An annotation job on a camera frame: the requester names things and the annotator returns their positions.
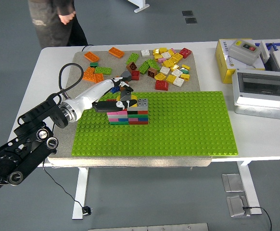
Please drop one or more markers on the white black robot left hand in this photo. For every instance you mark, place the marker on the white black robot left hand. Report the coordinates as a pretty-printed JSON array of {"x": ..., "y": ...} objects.
[{"x": 89, "y": 95}]

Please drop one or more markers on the person's left hand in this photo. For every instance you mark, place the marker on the person's left hand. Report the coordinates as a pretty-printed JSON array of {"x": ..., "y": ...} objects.
[{"x": 67, "y": 18}]

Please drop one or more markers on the dark grey slope brick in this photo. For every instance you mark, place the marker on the dark grey slope brick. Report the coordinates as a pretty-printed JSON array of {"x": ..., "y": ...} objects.
[
  {"x": 126, "y": 75},
  {"x": 125, "y": 96}
]

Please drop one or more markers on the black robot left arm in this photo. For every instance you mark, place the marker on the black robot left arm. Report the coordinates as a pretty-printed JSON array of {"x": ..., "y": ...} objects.
[{"x": 27, "y": 156}]

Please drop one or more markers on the orange long toy brick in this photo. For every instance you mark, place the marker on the orange long toy brick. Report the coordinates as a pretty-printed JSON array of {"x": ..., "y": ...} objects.
[
  {"x": 89, "y": 74},
  {"x": 116, "y": 52},
  {"x": 99, "y": 77},
  {"x": 92, "y": 56}
]

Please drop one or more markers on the red square stacked brick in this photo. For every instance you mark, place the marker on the red square stacked brick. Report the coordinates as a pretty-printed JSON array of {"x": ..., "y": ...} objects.
[{"x": 111, "y": 100}]

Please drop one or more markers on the blue square toy brick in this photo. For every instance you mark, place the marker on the blue square toy brick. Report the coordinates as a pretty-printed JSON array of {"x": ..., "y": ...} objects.
[{"x": 114, "y": 90}]

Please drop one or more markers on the lime green long brick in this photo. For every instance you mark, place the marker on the lime green long brick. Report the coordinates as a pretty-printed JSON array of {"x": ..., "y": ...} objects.
[{"x": 103, "y": 70}]

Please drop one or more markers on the small dark green brick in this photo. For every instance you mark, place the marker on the small dark green brick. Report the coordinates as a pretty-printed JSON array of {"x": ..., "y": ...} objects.
[{"x": 94, "y": 64}]

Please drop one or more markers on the brown square toy brick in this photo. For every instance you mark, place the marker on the brown square toy brick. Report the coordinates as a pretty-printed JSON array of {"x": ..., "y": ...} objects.
[{"x": 122, "y": 89}]

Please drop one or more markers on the yellow curved toy brick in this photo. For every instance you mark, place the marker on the yellow curved toy brick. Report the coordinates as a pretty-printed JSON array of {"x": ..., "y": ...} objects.
[{"x": 134, "y": 98}]

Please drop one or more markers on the red square toy brick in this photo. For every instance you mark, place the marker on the red square toy brick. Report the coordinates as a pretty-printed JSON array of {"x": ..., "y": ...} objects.
[
  {"x": 161, "y": 85},
  {"x": 135, "y": 75},
  {"x": 185, "y": 53}
]

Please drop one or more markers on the brown brick with hole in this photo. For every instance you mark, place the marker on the brown brick with hole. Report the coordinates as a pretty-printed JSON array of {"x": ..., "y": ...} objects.
[
  {"x": 131, "y": 66},
  {"x": 152, "y": 72}
]

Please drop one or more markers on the light grey square brick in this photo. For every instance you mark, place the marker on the light grey square brick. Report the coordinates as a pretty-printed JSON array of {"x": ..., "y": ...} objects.
[{"x": 143, "y": 102}]

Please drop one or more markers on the lime green toy brick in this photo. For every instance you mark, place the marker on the lime green toy brick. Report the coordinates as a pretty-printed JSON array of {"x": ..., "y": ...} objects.
[
  {"x": 153, "y": 64},
  {"x": 132, "y": 58},
  {"x": 144, "y": 67}
]

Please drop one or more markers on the white studded square brick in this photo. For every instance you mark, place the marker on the white studded square brick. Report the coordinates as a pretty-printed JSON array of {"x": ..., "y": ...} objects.
[{"x": 145, "y": 53}]

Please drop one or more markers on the white flat toy brick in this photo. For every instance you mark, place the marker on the white flat toy brick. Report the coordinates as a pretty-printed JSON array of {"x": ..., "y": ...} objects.
[
  {"x": 166, "y": 55},
  {"x": 177, "y": 72},
  {"x": 164, "y": 70},
  {"x": 178, "y": 81}
]

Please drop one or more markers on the pink toy brick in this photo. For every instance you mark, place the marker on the pink toy brick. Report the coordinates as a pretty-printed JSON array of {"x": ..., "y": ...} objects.
[
  {"x": 173, "y": 50},
  {"x": 161, "y": 60}
]

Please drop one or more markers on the green studded baseplate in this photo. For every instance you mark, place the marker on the green studded baseplate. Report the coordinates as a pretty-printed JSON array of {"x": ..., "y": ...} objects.
[{"x": 178, "y": 125}]

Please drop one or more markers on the green flat toy brick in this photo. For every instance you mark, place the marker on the green flat toy brick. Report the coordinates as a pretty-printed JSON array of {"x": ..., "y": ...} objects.
[{"x": 184, "y": 70}]

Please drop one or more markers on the person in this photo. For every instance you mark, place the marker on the person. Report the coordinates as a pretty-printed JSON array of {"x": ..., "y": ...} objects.
[{"x": 46, "y": 29}]

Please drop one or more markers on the grey-brown table mat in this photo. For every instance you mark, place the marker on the grey-brown table mat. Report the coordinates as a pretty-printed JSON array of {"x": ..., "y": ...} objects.
[{"x": 120, "y": 63}]

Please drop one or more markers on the metal floor plate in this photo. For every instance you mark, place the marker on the metal floor plate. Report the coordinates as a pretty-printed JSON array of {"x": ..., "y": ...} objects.
[
  {"x": 237, "y": 207},
  {"x": 232, "y": 183}
]

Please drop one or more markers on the white table leg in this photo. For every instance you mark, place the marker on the white table leg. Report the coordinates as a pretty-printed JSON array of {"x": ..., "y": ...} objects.
[
  {"x": 81, "y": 192},
  {"x": 248, "y": 183}
]

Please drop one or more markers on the white furniture foot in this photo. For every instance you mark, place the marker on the white furniture foot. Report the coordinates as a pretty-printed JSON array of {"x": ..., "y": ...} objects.
[{"x": 141, "y": 7}]

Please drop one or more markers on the black floor socket cover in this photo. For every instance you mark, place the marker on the black floor socket cover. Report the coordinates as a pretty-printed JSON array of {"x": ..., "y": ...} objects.
[
  {"x": 191, "y": 20},
  {"x": 187, "y": 13}
]

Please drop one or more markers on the white distribution box with window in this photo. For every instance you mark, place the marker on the white distribution box with window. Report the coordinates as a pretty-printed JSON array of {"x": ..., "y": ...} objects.
[{"x": 262, "y": 106}]

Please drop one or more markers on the long metal floor strip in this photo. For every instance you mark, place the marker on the long metal floor strip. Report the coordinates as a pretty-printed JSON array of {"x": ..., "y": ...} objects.
[{"x": 154, "y": 227}]

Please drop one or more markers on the yellow cardboard box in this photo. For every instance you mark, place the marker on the yellow cardboard box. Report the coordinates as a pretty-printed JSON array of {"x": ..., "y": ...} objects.
[{"x": 223, "y": 62}]

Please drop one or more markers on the small white box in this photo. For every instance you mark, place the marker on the small white box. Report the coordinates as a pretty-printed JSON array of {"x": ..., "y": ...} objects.
[{"x": 265, "y": 51}]

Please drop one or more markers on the multicolour brick wall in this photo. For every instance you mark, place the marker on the multicolour brick wall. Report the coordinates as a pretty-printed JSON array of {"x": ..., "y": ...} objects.
[{"x": 135, "y": 118}]

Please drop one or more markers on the grey push-button switch box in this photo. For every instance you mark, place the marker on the grey push-button switch box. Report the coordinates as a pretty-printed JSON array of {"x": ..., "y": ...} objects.
[{"x": 241, "y": 54}]

